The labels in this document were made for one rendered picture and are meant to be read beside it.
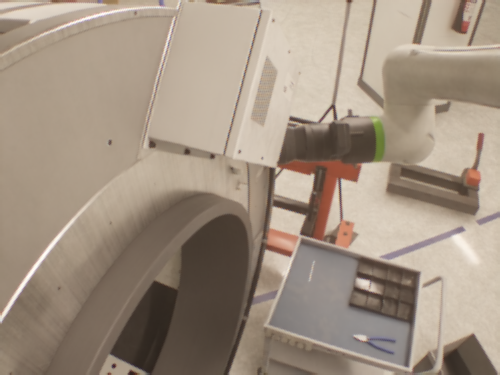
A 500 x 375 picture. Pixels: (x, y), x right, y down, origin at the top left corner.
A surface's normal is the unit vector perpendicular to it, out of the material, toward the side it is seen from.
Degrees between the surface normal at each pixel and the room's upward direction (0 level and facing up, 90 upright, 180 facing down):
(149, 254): 10
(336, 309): 0
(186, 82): 48
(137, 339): 21
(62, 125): 90
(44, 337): 90
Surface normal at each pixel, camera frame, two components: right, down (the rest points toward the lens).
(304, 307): 0.00, -0.71
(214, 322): -0.26, -0.02
